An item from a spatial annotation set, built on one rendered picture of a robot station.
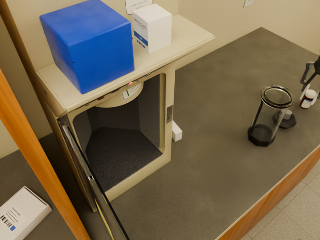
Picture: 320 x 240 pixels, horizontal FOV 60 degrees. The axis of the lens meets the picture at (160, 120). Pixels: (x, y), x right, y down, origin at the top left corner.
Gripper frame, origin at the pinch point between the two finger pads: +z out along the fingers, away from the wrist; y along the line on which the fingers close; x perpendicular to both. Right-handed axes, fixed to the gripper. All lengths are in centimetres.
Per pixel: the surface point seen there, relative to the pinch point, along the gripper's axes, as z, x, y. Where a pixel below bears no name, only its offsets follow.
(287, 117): 1.6, -16.6, -1.1
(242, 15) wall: -5, 30, -53
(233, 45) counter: 7, 18, -49
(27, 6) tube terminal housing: -61, -91, -27
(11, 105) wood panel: -53, -100, -20
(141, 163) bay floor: -1, -73, -26
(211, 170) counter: 6, -54, -10
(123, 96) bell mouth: -33, -76, -27
